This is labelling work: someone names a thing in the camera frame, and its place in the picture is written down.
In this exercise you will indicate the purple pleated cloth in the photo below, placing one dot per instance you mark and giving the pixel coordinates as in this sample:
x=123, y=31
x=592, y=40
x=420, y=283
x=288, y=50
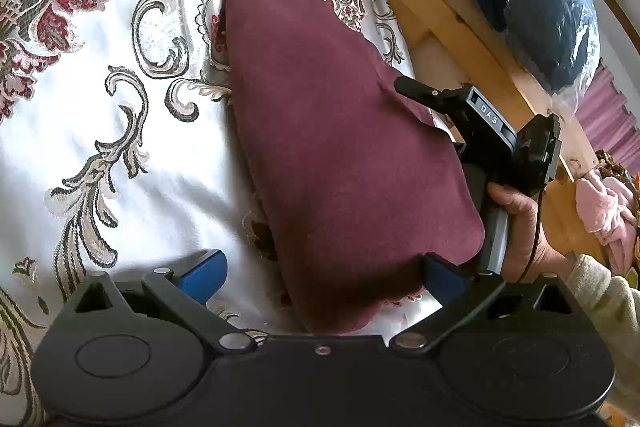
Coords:
x=610, y=117

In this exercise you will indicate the maroon cloth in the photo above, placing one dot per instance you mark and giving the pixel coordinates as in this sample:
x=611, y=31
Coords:
x=325, y=132

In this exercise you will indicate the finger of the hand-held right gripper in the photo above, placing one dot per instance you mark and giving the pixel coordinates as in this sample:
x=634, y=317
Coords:
x=422, y=91

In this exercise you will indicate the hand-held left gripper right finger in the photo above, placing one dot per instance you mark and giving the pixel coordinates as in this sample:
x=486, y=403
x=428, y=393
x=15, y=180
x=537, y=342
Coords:
x=442, y=281

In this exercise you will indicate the white floral bedspread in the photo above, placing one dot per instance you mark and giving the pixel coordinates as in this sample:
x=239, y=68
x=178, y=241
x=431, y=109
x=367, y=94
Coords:
x=100, y=32

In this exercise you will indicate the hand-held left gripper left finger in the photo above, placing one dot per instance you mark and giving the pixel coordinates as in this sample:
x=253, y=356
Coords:
x=205, y=278

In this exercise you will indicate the person's right hand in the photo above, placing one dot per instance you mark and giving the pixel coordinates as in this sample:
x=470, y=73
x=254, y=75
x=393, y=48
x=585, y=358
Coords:
x=525, y=232

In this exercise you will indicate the pink cloth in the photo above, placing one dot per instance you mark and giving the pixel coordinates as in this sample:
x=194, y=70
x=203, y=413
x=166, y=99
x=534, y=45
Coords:
x=600, y=207

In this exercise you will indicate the dark blue bundle in plastic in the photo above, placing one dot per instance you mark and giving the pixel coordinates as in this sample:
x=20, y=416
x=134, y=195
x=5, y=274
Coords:
x=540, y=7

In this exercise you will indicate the brown patterned cloth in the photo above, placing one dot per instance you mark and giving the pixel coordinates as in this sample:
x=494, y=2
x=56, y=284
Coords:
x=612, y=163

